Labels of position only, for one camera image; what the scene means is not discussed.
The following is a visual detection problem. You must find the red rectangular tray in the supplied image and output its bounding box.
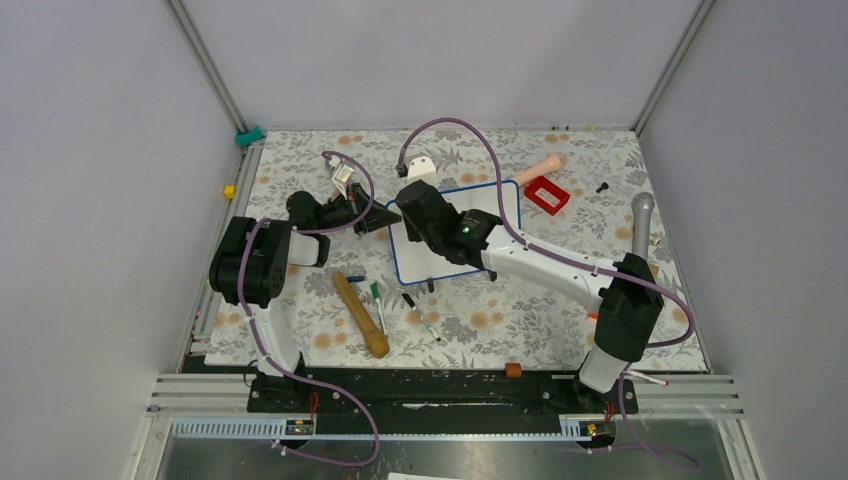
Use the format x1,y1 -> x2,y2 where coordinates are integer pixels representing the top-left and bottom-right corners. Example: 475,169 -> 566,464
524,176 -> 571,216

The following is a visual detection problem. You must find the silver grey microphone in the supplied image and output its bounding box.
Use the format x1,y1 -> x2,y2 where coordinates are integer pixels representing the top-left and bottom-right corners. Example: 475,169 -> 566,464
631,192 -> 655,260

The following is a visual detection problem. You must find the pink plastic cylinder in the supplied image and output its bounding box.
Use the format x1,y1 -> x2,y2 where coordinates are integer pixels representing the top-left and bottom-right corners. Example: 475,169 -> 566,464
513,152 -> 568,187

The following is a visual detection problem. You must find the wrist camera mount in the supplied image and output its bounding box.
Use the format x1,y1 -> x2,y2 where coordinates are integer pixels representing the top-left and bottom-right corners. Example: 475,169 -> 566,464
329,160 -> 354,196
396,155 -> 439,187

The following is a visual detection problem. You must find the purple patterned microphone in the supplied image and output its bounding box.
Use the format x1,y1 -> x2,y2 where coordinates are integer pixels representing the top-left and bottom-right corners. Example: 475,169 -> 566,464
331,165 -> 352,197

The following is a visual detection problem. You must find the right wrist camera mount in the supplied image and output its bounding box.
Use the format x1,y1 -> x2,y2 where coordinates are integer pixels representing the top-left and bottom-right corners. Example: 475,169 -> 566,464
396,155 -> 439,187

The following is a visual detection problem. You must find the red-capped marker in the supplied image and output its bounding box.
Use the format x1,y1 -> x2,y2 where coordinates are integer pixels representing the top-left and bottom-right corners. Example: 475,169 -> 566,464
625,370 -> 670,387

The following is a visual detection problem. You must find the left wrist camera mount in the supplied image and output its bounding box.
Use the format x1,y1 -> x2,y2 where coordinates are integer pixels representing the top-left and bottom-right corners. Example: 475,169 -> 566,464
329,160 -> 354,196

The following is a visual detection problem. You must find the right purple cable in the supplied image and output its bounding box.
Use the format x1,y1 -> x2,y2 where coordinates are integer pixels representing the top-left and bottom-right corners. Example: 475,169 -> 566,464
396,117 -> 702,474

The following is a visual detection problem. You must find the teal corner clip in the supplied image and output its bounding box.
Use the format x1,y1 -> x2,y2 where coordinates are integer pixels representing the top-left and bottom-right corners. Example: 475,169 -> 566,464
235,126 -> 265,148

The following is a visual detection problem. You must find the black-capped marker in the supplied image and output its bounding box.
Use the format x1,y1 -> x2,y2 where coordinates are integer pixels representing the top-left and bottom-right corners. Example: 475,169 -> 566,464
401,293 -> 442,342

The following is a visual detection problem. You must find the floral patterned table mat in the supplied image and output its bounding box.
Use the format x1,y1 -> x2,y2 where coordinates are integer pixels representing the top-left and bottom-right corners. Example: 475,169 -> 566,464
203,129 -> 710,372

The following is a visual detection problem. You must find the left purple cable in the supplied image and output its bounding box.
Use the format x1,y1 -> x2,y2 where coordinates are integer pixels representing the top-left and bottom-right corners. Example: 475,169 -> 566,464
236,150 -> 382,468

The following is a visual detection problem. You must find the green-capped marker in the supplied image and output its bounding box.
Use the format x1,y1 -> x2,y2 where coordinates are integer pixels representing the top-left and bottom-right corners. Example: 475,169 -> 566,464
370,281 -> 388,336

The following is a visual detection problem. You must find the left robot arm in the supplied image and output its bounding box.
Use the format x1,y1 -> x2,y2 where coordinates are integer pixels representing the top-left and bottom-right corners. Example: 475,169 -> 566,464
208,183 -> 402,411

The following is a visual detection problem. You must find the blue-framed whiteboard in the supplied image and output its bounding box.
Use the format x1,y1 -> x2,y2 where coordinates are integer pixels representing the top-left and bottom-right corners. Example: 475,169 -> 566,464
387,180 -> 521,286

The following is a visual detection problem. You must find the purple cable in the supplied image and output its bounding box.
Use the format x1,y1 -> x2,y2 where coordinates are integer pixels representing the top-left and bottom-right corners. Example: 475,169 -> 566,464
236,150 -> 382,468
396,117 -> 702,474

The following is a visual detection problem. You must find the brown cork cylinder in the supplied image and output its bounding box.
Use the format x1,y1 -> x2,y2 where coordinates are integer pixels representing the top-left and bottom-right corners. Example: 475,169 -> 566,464
504,362 -> 523,379

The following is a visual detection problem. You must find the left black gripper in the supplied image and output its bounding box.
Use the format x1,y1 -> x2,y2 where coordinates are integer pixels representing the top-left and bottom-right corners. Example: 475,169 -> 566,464
314,183 -> 401,235

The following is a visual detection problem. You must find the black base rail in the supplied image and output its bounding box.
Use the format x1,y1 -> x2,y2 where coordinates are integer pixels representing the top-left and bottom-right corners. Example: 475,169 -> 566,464
247,367 -> 639,436

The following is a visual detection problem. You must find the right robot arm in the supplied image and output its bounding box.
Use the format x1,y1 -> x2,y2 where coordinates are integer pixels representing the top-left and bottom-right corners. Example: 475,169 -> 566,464
395,181 -> 664,412

